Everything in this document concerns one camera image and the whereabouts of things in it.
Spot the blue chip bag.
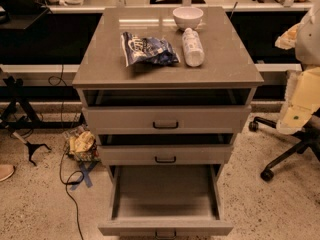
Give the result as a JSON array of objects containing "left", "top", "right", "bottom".
[{"left": 121, "top": 32, "right": 180, "bottom": 66}]

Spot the beige shoe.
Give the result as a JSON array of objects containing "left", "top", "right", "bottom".
[{"left": 0, "top": 164, "right": 15, "bottom": 182}]

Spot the white ceramic bowl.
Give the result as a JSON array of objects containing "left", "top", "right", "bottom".
[{"left": 173, "top": 6, "right": 203, "bottom": 30}]

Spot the blue tape cross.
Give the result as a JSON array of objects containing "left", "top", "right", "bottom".
[{"left": 70, "top": 161, "right": 98, "bottom": 190}]

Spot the grey middle drawer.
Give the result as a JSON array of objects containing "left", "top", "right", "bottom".
[{"left": 98, "top": 144, "right": 233, "bottom": 165}]

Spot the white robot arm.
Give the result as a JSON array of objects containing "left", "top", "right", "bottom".
[{"left": 275, "top": 3, "right": 320, "bottom": 135}]

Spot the grey bottom drawer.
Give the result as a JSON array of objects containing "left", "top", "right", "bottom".
[{"left": 99, "top": 165, "right": 233, "bottom": 240}]

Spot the black chair at left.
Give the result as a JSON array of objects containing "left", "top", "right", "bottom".
[{"left": 0, "top": 0, "right": 50, "bottom": 30}]

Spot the black office chair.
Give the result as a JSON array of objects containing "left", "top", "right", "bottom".
[{"left": 247, "top": 114, "right": 320, "bottom": 185}]

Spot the white plastic bottle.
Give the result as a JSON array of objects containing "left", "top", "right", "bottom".
[{"left": 182, "top": 28, "right": 205, "bottom": 67}]

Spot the grey drawer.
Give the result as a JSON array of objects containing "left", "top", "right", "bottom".
[
  {"left": 98, "top": 144, "right": 233, "bottom": 165},
  {"left": 82, "top": 106, "right": 251, "bottom": 134},
  {"left": 99, "top": 165, "right": 233, "bottom": 240}
]

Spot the black tripod stand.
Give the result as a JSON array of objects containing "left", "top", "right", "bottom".
[{"left": 0, "top": 71, "right": 84, "bottom": 166}]

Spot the grey drawer cabinet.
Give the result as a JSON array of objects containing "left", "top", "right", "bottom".
[{"left": 71, "top": 6, "right": 265, "bottom": 185}]

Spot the black floor cable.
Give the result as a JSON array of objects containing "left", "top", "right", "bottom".
[{"left": 47, "top": 63, "right": 86, "bottom": 240}]

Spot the grey top drawer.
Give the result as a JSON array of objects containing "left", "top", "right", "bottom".
[{"left": 82, "top": 106, "right": 251, "bottom": 134}]

